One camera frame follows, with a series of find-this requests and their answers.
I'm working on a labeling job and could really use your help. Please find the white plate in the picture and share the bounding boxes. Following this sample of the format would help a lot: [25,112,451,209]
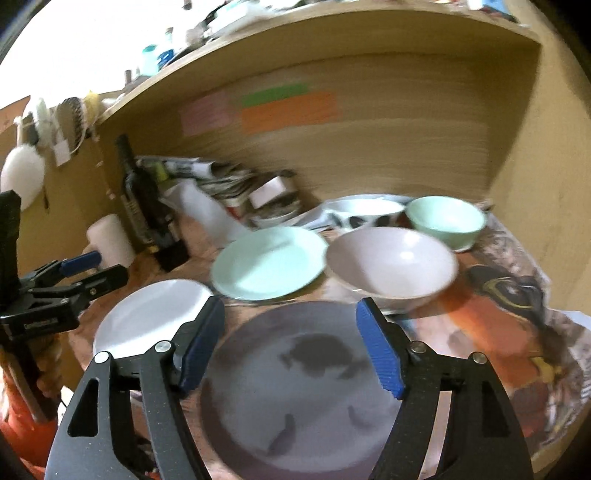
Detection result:
[93,279,212,359]

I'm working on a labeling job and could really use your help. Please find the pale pink bowl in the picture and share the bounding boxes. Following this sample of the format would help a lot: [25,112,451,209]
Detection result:
[325,227,459,313]

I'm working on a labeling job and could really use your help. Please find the dark patterned plate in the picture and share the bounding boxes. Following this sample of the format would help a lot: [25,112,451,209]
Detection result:
[200,301,401,479]

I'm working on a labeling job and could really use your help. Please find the mint green plate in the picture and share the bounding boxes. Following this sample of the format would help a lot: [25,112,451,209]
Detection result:
[211,226,329,302]

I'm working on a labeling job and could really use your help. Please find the small mint green bowl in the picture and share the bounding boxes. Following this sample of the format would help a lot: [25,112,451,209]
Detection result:
[405,196,488,252]

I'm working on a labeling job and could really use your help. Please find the white bowl black ovals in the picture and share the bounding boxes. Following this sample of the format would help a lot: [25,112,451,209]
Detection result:
[325,198,405,231]

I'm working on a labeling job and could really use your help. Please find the orange sleeve forearm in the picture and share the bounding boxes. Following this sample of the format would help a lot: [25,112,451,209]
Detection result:
[1,375,58,479]

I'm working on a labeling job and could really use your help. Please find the left hand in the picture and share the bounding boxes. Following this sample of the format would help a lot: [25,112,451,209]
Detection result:
[17,334,64,423]

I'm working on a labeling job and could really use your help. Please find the printed newspaper table cover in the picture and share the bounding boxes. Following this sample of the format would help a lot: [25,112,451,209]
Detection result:
[68,214,590,479]

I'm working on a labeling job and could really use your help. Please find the white fluffy ball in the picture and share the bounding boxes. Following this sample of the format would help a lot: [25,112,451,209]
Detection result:
[1,145,45,211]

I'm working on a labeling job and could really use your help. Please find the dark wine bottle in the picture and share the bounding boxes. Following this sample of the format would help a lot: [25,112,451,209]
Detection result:
[115,134,189,272]

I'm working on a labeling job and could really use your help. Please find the white hanging tag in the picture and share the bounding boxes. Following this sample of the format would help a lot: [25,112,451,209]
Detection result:
[53,140,71,167]

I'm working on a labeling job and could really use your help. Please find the small bowl of trinkets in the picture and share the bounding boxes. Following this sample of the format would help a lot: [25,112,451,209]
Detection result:
[250,199,301,229]

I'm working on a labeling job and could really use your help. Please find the stack of newspapers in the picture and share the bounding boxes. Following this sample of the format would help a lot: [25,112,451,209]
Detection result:
[134,155,259,206]

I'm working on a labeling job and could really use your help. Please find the white small box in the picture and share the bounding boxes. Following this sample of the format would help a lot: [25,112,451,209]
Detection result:
[249,176,297,209]

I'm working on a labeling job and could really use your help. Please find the pink sticky note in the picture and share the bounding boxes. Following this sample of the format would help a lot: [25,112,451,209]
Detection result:
[178,92,232,137]

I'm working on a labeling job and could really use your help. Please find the wooden shelf unit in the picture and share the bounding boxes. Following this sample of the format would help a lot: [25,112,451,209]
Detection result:
[0,0,591,324]

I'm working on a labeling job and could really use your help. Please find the orange sticky note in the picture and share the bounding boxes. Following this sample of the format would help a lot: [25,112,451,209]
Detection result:
[240,91,341,135]

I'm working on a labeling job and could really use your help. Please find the green sticky note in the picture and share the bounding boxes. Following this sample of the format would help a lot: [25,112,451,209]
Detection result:
[240,83,310,108]

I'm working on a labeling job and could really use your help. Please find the pink mug with handle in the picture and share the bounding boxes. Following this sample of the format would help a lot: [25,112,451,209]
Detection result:
[83,214,135,268]

